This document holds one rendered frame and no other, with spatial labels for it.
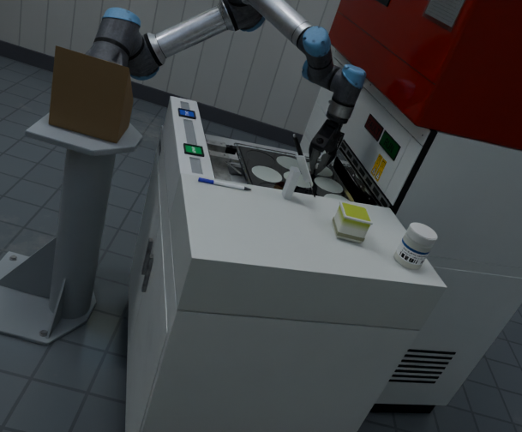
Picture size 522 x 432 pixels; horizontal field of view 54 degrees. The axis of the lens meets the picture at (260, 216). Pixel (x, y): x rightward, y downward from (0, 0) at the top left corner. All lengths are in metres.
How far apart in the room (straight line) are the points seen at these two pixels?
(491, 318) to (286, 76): 2.68
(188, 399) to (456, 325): 1.07
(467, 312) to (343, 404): 0.69
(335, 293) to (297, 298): 0.09
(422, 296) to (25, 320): 1.51
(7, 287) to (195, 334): 1.28
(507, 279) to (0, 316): 1.86
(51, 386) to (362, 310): 1.19
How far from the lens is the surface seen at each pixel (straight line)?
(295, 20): 1.60
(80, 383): 2.04
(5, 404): 1.99
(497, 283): 1.98
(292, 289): 1.15
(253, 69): 4.19
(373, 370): 1.45
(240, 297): 1.14
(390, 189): 1.58
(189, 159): 1.43
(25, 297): 2.30
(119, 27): 1.77
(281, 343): 1.27
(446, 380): 2.29
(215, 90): 4.27
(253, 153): 1.73
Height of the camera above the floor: 1.59
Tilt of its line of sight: 30 degrees down
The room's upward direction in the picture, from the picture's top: 19 degrees clockwise
